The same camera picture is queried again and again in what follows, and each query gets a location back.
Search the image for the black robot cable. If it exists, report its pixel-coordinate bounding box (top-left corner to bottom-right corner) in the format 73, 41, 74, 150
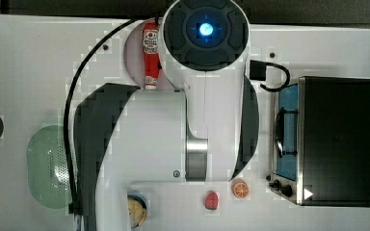
63, 13, 162, 216

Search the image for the black toaster oven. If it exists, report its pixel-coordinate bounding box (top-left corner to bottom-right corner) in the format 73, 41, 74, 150
267, 76, 370, 208

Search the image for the red strawberry toy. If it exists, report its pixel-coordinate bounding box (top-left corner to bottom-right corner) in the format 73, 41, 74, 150
204, 191, 219, 210

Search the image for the orange slice toy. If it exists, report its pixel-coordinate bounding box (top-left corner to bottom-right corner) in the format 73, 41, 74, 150
231, 179, 250, 198

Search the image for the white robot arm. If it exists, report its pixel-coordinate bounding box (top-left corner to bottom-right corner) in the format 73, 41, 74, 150
72, 0, 259, 231

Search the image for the black plug with cable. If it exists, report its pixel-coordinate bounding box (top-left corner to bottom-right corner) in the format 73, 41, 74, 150
249, 60, 291, 92

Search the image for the blue bowl with chips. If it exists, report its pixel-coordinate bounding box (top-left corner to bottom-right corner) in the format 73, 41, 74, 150
127, 193, 147, 229

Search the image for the grey oval plate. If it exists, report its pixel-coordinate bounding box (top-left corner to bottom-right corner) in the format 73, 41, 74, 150
124, 20, 173, 90

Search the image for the red ketchup bottle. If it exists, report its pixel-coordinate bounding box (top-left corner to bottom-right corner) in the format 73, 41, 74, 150
142, 22, 160, 90

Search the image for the green perforated strainer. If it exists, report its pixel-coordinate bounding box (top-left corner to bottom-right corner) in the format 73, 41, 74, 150
26, 125, 72, 209

